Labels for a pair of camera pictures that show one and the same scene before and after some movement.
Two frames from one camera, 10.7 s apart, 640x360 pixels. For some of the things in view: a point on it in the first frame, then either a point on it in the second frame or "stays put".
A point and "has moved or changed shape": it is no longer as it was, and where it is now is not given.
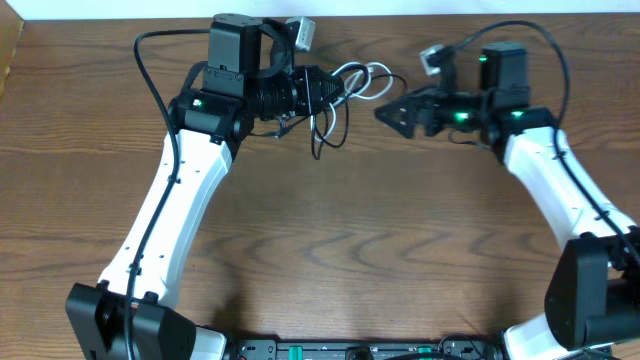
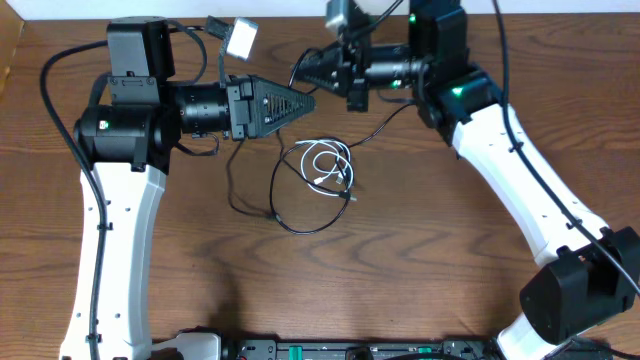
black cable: x=357 y=88 has moved or changed shape
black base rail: x=402 y=349 stays put
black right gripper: x=425 y=102 to x=346 y=71
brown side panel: x=11 y=26 stays put
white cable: x=354 y=93 to x=327 y=168
